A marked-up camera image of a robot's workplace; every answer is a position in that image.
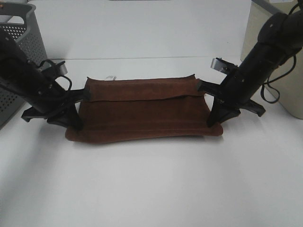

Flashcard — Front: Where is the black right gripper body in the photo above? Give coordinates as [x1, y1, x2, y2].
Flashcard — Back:
[214, 64, 265, 123]

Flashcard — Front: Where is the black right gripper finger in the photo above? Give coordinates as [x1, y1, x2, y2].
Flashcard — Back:
[196, 79, 223, 96]
[207, 97, 221, 127]

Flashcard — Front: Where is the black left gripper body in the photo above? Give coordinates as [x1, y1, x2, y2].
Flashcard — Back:
[20, 70, 73, 125]

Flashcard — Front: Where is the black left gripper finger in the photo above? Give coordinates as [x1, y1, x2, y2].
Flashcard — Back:
[68, 104, 83, 130]
[67, 87, 91, 101]

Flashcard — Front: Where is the brown towel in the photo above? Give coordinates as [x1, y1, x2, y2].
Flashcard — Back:
[65, 75, 223, 144]

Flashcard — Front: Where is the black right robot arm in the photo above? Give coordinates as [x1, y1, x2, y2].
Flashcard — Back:
[197, 2, 303, 127]

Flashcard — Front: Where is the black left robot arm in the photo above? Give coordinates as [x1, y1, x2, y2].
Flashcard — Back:
[0, 30, 90, 130]

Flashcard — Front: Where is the white towel label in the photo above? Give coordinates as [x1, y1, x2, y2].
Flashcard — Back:
[105, 76, 116, 81]

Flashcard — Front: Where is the beige storage box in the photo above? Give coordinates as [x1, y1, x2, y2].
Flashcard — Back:
[241, 0, 303, 119]

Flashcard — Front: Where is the grey perforated plastic basket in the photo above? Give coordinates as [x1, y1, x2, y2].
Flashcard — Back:
[0, 2, 51, 125]

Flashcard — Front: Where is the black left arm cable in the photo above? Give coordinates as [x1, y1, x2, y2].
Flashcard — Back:
[51, 77, 73, 95]

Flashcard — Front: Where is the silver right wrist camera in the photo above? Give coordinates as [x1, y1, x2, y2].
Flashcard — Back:
[211, 58, 238, 75]

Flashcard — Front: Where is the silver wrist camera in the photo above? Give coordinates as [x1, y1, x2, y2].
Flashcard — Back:
[37, 59, 68, 79]
[211, 58, 238, 75]

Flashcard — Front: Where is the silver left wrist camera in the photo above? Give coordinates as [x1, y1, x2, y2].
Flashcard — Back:
[37, 59, 68, 79]

